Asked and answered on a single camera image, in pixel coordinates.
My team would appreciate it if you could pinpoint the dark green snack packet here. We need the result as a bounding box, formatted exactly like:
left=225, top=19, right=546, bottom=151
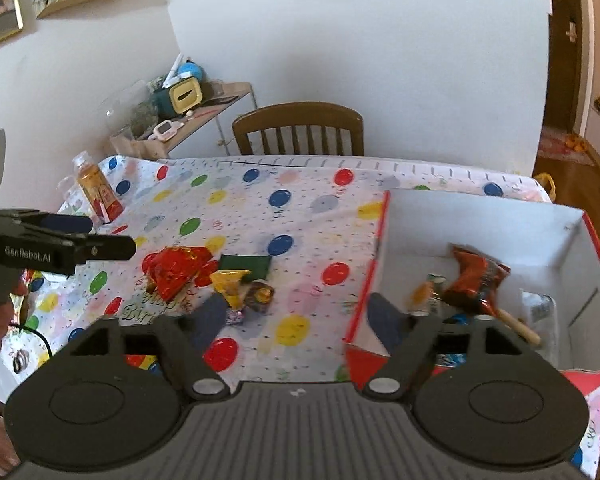
left=218, top=254, right=272, bottom=283

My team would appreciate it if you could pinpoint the red white cardboard box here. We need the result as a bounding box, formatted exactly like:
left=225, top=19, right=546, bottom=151
left=344, top=190, right=600, bottom=393

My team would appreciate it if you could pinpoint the wooden side table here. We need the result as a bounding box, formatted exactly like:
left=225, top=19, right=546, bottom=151
left=108, top=81, right=257, bottom=160

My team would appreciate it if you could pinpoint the yellow snack packet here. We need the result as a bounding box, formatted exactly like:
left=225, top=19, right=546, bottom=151
left=210, top=270, right=250, bottom=310

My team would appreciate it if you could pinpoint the clear silver snack packet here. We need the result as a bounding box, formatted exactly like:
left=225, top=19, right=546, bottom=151
left=520, top=289, right=558, bottom=347

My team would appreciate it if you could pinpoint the brown wooden chair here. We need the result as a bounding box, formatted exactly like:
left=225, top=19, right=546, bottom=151
left=232, top=102, right=365, bottom=157

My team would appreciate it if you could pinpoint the purple candy wrapper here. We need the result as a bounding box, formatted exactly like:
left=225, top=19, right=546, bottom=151
left=226, top=309, right=245, bottom=326

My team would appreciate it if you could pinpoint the red foil snack bag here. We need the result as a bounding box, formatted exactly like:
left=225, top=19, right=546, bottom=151
left=442, top=245, right=510, bottom=318

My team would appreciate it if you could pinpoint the orange drink bottle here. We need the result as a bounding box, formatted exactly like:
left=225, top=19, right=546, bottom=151
left=72, top=152, right=123, bottom=224

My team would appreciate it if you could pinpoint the pink white timer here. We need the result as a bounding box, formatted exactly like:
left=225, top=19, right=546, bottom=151
left=148, top=119, right=184, bottom=142

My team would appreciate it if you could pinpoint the egg jelly snack packet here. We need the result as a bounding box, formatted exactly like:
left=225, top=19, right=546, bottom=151
left=410, top=274, right=446, bottom=316

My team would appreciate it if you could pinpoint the balloon pattern tablecloth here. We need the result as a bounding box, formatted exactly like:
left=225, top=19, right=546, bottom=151
left=4, top=156, right=588, bottom=479

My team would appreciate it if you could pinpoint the blue snack packet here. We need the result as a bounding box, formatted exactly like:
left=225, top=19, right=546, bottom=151
left=436, top=313, right=471, bottom=367

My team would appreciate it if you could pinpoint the yellow green tissue box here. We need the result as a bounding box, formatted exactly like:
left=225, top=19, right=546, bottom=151
left=154, top=77, right=204, bottom=119

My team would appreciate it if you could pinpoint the wooden stick snack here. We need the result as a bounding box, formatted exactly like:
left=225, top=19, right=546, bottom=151
left=496, top=309, right=542, bottom=347

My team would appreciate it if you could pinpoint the brown chocolate bar wrapper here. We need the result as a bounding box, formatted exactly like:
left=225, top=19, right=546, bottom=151
left=244, top=280, right=275, bottom=313

